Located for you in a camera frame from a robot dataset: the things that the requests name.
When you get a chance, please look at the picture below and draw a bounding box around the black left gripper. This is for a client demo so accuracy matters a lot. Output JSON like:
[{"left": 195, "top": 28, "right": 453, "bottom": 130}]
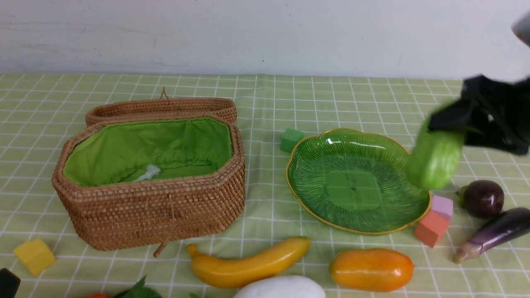
[{"left": 0, "top": 268, "right": 21, "bottom": 298}]

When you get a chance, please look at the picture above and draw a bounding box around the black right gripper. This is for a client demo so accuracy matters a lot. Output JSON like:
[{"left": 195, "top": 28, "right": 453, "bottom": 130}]
[{"left": 428, "top": 75, "right": 529, "bottom": 155}]

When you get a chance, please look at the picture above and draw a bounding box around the green toy gourd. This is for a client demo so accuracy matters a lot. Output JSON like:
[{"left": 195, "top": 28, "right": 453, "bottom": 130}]
[{"left": 405, "top": 121, "right": 465, "bottom": 190}]

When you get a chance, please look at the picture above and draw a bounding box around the dark purple passion fruit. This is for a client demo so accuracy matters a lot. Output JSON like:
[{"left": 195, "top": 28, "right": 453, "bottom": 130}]
[{"left": 456, "top": 180, "right": 505, "bottom": 219}]

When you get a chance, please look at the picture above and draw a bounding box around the purple toy eggplant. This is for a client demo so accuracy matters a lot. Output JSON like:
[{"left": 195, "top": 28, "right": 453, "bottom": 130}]
[{"left": 453, "top": 207, "right": 530, "bottom": 264}]

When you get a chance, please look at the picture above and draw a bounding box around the green leafy toy vegetable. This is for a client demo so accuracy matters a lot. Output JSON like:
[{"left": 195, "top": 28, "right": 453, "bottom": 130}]
[{"left": 114, "top": 276, "right": 161, "bottom": 298}]

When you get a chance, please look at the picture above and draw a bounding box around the orange toy mango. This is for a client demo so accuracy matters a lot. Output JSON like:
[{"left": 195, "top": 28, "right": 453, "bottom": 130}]
[{"left": 329, "top": 248, "right": 415, "bottom": 292}]

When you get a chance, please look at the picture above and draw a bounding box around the yellow toy banana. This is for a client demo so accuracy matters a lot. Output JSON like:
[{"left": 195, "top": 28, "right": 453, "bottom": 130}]
[{"left": 187, "top": 236, "right": 312, "bottom": 289}]

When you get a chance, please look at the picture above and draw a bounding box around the white toy radish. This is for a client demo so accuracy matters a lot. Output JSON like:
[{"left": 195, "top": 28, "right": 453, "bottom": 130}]
[{"left": 234, "top": 275, "right": 326, "bottom": 298}]

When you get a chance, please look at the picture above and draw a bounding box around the yellow foam cube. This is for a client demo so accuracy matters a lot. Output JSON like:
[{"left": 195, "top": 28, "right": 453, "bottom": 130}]
[{"left": 13, "top": 239, "right": 55, "bottom": 276}]

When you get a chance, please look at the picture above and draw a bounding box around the red toy tomato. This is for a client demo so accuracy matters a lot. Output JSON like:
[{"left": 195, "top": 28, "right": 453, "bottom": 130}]
[{"left": 84, "top": 293, "right": 110, "bottom": 298}]

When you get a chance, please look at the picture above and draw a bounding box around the pink foam cube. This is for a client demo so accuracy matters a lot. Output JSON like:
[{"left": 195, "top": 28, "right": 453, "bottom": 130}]
[{"left": 430, "top": 195, "right": 454, "bottom": 222}]

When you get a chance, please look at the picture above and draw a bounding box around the orange foam cube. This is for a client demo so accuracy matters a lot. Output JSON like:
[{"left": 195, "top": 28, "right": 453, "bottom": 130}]
[{"left": 414, "top": 211, "right": 449, "bottom": 248}]

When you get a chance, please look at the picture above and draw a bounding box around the green glass leaf plate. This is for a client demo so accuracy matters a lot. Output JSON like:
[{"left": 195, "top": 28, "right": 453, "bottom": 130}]
[{"left": 286, "top": 128, "right": 432, "bottom": 235}]

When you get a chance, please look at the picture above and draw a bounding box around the woven rattan basket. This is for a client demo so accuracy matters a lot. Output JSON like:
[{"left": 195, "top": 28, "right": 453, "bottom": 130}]
[{"left": 52, "top": 113, "right": 246, "bottom": 257}]

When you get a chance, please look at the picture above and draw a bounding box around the green foam cube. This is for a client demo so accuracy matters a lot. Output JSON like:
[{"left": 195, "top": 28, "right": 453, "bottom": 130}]
[{"left": 280, "top": 128, "right": 305, "bottom": 153}]

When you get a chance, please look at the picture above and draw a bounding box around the green checkered tablecloth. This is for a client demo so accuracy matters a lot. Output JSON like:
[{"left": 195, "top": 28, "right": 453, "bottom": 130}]
[{"left": 0, "top": 73, "right": 529, "bottom": 298}]

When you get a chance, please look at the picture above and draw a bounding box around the woven rattan basket lid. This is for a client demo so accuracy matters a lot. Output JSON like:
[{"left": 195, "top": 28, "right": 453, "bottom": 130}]
[{"left": 85, "top": 89, "right": 237, "bottom": 126}]

